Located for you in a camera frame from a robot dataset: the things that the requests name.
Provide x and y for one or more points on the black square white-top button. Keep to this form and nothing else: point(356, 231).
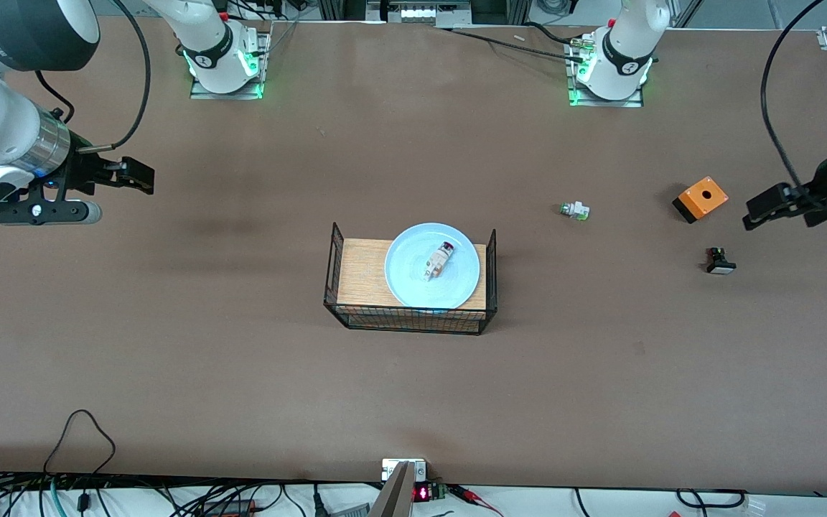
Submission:
point(721, 268)

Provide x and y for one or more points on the aluminium frame structure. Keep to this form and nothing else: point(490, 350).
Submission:
point(413, 11)

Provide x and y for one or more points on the light blue round plate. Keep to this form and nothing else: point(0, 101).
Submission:
point(406, 280)

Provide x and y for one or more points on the red push button white body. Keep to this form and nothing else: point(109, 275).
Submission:
point(438, 262)

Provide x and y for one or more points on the red and black clip leads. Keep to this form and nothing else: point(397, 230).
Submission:
point(467, 494)

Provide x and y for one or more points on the green push button white body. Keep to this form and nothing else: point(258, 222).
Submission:
point(575, 210)

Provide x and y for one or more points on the small white box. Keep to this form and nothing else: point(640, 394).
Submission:
point(388, 468)

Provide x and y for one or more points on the orange push button box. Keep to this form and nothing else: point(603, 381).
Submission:
point(709, 206)

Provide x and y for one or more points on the wooden board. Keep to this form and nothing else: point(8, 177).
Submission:
point(360, 280)

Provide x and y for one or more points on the grey metal bar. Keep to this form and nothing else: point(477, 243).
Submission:
point(393, 495)

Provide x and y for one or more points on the red display module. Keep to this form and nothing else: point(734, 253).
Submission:
point(422, 493)

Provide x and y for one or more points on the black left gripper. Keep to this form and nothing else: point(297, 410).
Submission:
point(825, 188)

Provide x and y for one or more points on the metal base plate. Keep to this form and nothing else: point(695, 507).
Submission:
point(202, 92)
point(600, 103)

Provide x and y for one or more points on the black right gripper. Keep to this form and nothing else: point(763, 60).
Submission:
point(84, 171)

